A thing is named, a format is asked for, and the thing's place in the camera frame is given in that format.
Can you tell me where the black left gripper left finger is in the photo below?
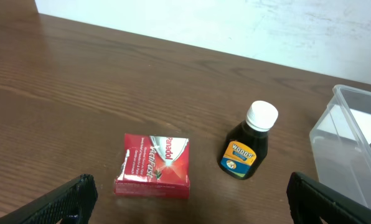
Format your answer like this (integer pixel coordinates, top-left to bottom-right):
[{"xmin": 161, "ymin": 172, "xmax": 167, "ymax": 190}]
[{"xmin": 0, "ymin": 174, "xmax": 98, "ymax": 224}]

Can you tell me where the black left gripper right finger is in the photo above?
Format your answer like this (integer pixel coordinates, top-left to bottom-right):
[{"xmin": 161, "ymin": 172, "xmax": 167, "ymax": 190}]
[{"xmin": 286, "ymin": 172, "xmax": 371, "ymax": 224}]

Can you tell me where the clear plastic container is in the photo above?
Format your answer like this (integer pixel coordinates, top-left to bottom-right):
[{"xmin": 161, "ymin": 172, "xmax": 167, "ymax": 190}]
[{"xmin": 309, "ymin": 85, "xmax": 371, "ymax": 209}]

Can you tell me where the red Panadol box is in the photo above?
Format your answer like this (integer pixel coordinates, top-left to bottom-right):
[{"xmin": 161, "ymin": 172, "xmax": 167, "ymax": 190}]
[{"xmin": 113, "ymin": 134, "xmax": 190, "ymax": 198}]

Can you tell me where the dark Woods syrup bottle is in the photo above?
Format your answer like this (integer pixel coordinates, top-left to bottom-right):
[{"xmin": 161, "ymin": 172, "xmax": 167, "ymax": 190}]
[{"xmin": 218, "ymin": 101, "xmax": 278, "ymax": 180}]

